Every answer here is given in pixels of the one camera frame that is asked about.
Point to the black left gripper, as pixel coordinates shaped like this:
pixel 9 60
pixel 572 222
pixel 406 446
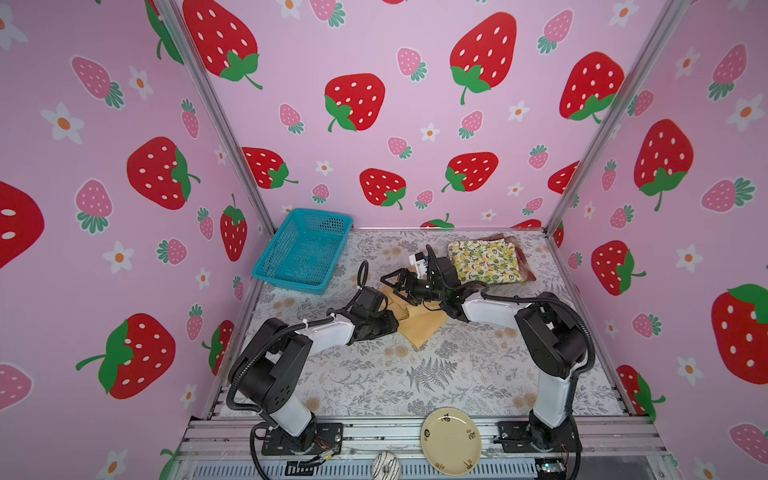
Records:
pixel 389 325

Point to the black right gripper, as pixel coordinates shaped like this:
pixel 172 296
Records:
pixel 403 279

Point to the tan skirt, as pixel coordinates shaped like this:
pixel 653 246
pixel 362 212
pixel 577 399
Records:
pixel 416 323

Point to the lemon print skirt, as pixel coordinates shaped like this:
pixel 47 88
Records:
pixel 487 261

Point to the red plaid skirt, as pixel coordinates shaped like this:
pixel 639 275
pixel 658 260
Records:
pixel 524 267

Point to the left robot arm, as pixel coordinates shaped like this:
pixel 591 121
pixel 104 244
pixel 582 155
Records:
pixel 264 378

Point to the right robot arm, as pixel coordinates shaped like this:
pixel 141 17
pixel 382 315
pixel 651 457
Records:
pixel 557 338

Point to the teal plastic basket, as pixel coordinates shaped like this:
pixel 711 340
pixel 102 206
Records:
pixel 304 251

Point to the cream plate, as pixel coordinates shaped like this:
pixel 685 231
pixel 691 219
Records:
pixel 451 442

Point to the chocolate drizzled donut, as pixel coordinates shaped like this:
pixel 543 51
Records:
pixel 386 466

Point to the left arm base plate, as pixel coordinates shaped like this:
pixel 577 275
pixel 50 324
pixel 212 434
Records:
pixel 316 439

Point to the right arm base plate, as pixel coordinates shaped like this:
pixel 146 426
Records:
pixel 538 438

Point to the aluminium frame rail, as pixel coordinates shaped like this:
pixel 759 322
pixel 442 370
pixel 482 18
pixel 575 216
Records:
pixel 613 448

